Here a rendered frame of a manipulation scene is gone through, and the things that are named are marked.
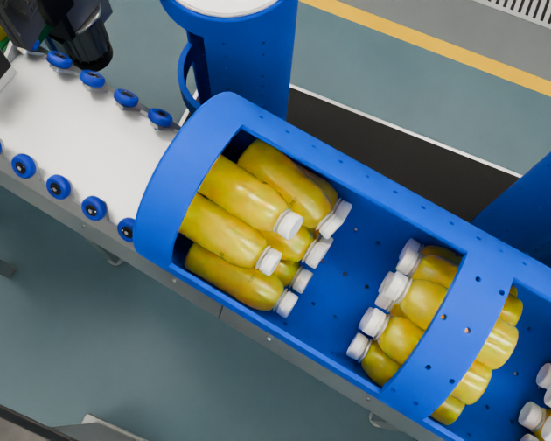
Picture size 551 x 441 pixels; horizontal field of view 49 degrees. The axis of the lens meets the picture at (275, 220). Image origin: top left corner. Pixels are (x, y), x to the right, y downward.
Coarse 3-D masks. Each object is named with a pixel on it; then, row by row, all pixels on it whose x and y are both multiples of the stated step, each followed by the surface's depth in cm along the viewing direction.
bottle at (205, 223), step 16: (192, 208) 88; (208, 208) 88; (192, 224) 88; (208, 224) 87; (224, 224) 87; (240, 224) 88; (192, 240) 90; (208, 240) 88; (224, 240) 87; (240, 240) 87; (256, 240) 87; (224, 256) 88; (240, 256) 87; (256, 256) 87
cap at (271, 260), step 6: (270, 252) 88; (276, 252) 88; (264, 258) 87; (270, 258) 87; (276, 258) 87; (264, 264) 87; (270, 264) 87; (276, 264) 90; (264, 270) 88; (270, 270) 87
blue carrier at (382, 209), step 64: (192, 128) 80; (256, 128) 82; (192, 192) 78; (384, 192) 81; (384, 256) 102; (512, 256) 80; (256, 320) 84; (320, 320) 99; (448, 320) 74; (384, 384) 82; (448, 384) 75; (512, 384) 99
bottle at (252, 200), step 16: (224, 160) 89; (208, 176) 88; (224, 176) 87; (240, 176) 87; (208, 192) 88; (224, 192) 87; (240, 192) 86; (256, 192) 85; (272, 192) 86; (224, 208) 89; (240, 208) 86; (256, 208) 85; (272, 208) 85; (288, 208) 86; (256, 224) 86; (272, 224) 85
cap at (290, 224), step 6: (288, 216) 85; (294, 216) 85; (300, 216) 86; (282, 222) 85; (288, 222) 85; (294, 222) 84; (300, 222) 87; (282, 228) 85; (288, 228) 85; (294, 228) 86; (282, 234) 86; (288, 234) 85; (294, 234) 87
